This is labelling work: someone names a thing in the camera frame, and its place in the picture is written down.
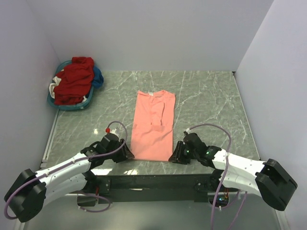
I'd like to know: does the pink t shirt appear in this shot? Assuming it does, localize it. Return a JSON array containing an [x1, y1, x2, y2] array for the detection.
[[130, 90, 176, 161]]

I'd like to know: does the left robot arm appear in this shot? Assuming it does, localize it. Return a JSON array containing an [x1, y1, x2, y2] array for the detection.
[[4, 133, 134, 222]]

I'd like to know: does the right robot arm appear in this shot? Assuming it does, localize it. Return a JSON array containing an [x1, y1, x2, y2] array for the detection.
[[168, 133, 298, 211]]

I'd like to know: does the black base beam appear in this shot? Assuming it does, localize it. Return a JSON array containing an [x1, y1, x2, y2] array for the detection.
[[76, 174, 239, 207]]

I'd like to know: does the teal laundry basket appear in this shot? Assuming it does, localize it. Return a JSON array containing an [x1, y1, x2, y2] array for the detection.
[[47, 60, 94, 111]]

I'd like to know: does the blue t shirt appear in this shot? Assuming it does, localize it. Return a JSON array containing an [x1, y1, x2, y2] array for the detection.
[[92, 66, 104, 89]]

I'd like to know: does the red t shirt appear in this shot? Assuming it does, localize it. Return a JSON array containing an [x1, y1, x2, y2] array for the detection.
[[54, 57, 94, 105]]

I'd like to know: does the white t shirt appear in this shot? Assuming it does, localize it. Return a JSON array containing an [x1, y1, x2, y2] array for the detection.
[[49, 76, 61, 99]]

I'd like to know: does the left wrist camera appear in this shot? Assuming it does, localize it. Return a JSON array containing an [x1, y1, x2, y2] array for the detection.
[[105, 127, 119, 138]]

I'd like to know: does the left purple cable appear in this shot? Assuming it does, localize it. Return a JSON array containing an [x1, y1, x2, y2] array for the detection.
[[4, 120, 128, 220]]

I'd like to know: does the aluminium rail frame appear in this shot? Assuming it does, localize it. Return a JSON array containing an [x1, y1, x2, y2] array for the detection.
[[39, 110, 59, 170]]

